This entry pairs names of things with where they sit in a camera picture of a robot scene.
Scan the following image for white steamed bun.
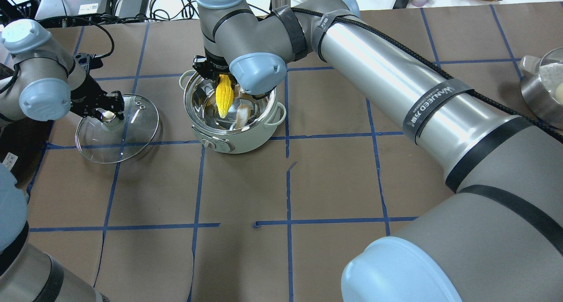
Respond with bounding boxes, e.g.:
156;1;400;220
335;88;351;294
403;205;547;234
553;83;563;103

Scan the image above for black power adapter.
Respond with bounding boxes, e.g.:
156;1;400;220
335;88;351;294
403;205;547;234
114;0;149;21

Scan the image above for yellow corn cob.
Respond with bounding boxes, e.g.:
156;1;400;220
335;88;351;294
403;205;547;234
216;74;234;119

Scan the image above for dark brown rice cooker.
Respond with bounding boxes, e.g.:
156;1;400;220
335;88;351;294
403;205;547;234
0;118;51;190

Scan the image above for steel steamer pot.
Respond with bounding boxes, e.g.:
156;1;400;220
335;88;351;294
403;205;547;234
519;48;563;129

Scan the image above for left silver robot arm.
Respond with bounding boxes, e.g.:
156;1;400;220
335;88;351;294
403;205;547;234
0;19;124;302

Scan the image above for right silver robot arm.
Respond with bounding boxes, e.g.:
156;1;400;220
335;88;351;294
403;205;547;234
194;0;563;302

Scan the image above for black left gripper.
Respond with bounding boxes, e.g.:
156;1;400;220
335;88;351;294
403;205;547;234
70;53;124;120

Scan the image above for glass pot lid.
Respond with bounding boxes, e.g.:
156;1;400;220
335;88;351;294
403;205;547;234
75;94;161;164

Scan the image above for pale green electric pot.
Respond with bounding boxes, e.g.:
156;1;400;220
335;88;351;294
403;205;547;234
179;70;287;154

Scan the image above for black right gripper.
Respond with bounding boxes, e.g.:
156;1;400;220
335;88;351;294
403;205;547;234
192;55;230;83

